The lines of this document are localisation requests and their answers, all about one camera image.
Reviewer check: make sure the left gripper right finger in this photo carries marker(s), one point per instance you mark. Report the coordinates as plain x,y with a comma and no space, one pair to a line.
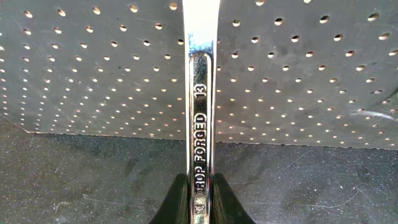
225,208

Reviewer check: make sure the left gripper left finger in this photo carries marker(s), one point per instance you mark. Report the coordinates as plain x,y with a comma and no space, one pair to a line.
175,205

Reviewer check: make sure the wrench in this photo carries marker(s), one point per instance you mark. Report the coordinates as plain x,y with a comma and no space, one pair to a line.
200,109

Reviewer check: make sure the black pegboard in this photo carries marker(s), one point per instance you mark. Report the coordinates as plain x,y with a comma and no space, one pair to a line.
93,77

